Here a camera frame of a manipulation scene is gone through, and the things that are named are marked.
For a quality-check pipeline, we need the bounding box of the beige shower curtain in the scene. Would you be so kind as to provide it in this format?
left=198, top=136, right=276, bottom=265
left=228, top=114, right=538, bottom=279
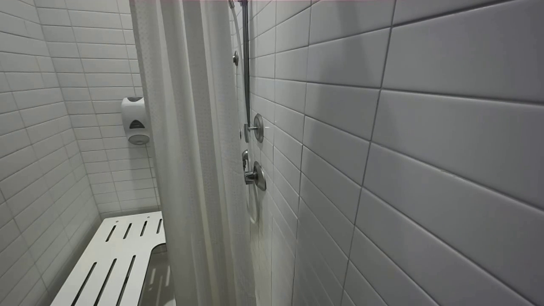
left=130, top=0, right=257, bottom=306

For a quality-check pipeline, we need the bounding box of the white slatted shower seat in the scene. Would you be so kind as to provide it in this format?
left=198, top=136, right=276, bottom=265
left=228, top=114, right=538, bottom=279
left=51, top=211, right=165, bottom=306

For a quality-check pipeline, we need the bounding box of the chrome shower slide rail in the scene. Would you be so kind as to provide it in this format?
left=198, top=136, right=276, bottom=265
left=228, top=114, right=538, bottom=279
left=228, top=0, right=264, bottom=143

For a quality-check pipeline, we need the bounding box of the white wall soap dispenser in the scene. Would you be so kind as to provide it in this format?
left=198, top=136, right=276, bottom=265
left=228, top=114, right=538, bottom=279
left=121, top=97, right=150, bottom=144

